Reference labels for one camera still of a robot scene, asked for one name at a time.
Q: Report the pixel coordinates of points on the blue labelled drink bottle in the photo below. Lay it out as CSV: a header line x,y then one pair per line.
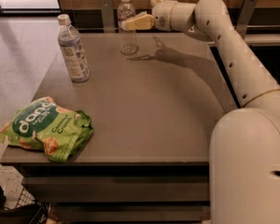
x,y
74,56

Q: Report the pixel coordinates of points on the black wire basket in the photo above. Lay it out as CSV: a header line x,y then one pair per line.
x,y
25,199

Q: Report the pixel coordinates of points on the right metal wall bracket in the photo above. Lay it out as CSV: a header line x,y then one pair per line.
x,y
244,17

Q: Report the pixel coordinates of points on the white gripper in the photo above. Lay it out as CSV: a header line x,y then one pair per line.
x,y
161,15

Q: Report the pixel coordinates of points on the metal wall bracket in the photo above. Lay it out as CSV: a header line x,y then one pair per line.
x,y
107,15
244,17

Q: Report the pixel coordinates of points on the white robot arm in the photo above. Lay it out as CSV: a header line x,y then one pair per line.
x,y
244,153

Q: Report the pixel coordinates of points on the green rice chip bag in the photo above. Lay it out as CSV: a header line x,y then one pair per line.
x,y
44,125

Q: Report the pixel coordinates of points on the left metal wall bracket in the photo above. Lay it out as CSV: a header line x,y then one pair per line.
x,y
107,15

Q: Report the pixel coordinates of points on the clear water bottle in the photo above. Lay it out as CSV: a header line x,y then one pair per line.
x,y
127,39

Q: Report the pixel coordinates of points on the grey drawer cabinet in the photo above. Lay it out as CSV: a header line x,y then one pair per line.
x,y
152,116

